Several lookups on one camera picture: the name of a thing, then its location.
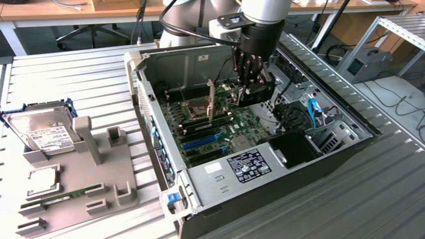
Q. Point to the blue case latch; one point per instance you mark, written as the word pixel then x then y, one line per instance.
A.
pixel 172 198

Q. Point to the green graphics card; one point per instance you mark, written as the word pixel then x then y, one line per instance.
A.
pixel 257 97

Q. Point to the silver CPU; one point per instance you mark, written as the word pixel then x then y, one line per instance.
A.
pixel 41 180

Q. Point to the silver hard disk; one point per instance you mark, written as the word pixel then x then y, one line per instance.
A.
pixel 42 129

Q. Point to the cardboard box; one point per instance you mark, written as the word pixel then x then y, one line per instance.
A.
pixel 112 4

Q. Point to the small steel disk bay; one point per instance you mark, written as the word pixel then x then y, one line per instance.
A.
pixel 332 139

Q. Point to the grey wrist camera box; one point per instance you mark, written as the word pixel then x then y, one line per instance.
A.
pixel 220 31

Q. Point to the black plastic box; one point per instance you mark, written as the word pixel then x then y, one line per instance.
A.
pixel 292 149

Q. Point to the aluminium frame shelf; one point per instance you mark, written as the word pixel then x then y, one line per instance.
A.
pixel 405 27

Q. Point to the white case sticker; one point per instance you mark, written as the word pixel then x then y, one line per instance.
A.
pixel 202 57

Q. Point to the green motherboard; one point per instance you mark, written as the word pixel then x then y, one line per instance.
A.
pixel 245 117

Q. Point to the perforated steel disk bay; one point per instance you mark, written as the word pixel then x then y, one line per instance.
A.
pixel 288 89

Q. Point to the grey parts rack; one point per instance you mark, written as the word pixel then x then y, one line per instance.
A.
pixel 82 179

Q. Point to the blue disk carrier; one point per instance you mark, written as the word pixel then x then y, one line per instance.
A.
pixel 68 105

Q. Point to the black office chair base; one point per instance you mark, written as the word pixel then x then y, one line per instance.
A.
pixel 94 31

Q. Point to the grey floor unit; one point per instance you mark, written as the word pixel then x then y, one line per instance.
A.
pixel 367 67

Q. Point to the long black expansion slot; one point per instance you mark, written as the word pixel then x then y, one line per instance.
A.
pixel 198 135
pixel 202 152

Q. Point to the loose green RAM stick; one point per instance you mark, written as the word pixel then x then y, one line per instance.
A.
pixel 76 193

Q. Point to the grey chipset heatsink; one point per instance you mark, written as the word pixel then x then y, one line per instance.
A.
pixel 241 143

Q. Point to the CPU socket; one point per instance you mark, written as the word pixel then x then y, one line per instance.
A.
pixel 196 109

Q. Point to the black open PC case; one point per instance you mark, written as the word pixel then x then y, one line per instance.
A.
pixel 281 189

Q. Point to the blue expansion slot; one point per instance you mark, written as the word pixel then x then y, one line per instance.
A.
pixel 198 142

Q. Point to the grey power supply unit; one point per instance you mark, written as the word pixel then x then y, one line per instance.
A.
pixel 212 191

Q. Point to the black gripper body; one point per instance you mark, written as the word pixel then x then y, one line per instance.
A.
pixel 262 39

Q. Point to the steel socket cover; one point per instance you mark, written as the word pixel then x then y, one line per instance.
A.
pixel 225 87

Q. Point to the thin steel locking lever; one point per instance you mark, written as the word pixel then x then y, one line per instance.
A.
pixel 181 94

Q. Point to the black slanted pole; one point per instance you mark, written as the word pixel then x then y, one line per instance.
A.
pixel 332 23

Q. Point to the black RAM slot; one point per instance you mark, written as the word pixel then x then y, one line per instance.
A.
pixel 220 115
pixel 173 92
pixel 173 95

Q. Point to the wooden desk with white boxes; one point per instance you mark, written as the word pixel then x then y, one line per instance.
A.
pixel 365 7

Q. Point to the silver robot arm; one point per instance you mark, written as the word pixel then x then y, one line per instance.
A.
pixel 265 10

